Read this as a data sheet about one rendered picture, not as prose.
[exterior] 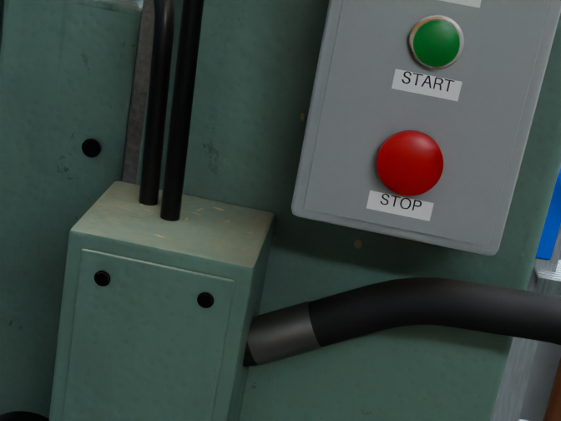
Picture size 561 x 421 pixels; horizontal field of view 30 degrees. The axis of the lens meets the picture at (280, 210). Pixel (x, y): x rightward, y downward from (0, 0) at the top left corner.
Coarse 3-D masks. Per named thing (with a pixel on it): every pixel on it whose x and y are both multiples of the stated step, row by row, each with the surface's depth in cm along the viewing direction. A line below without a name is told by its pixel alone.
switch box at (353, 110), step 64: (384, 0) 46; (512, 0) 45; (320, 64) 47; (384, 64) 47; (512, 64) 46; (320, 128) 48; (384, 128) 48; (448, 128) 47; (512, 128) 47; (320, 192) 49; (384, 192) 49; (448, 192) 48; (512, 192) 48
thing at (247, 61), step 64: (256, 0) 53; (320, 0) 52; (256, 64) 54; (192, 128) 55; (256, 128) 55; (192, 192) 56; (256, 192) 56; (320, 256) 57; (384, 256) 56; (448, 256) 56; (512, 256) 55; (256, 384) 60; (320, 384) 59; (384, 384) 59; (448, 384) 58
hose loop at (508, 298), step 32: (384, 288) 52; (416, 288) 52; (448, 288) 52; (480, 288) 52; (512, 288) 53; (256, 320) 54; (288, 320) 53; (320, 320) 52; (352, 320) 52; (384, 320) 52; (416, 320) 52; (448, 320) 52; (480, 320) 52; (512, 320) 52; (544, 320) 51; (256, 352) 53; (288, 352) 53
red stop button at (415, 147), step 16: (384, 144) 47; (400, 144) 47; (416, 144) 47; (432, 144) 47; (384, 160) 47; (400, 160) 47; (416, 160) 47; (432, 160) 47; (384, 176) 47; (400, 176) 47; (416, 176) 47; (432, 176) 47; (400, 192) 48; (416, 192) 47
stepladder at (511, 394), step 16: (560, 176) 137; (560, 192) 137; (560, 208) 138; (544, 224) 139; (560, 224) 139; (544, 240) 140; (560, 240) 142; (544, 256) 140; (544, 272) 142; (560, 272) 143; (528, 288) 144; (544, 288) 141; (560, 288) 141; (512, 352) 146; (528, 352) 146; (512, 368) 146; (528, 368) 146; (512, 384) 147; (496, 400) 147; (512, 400) 147; (496, 416) 148; (512, 416) 148
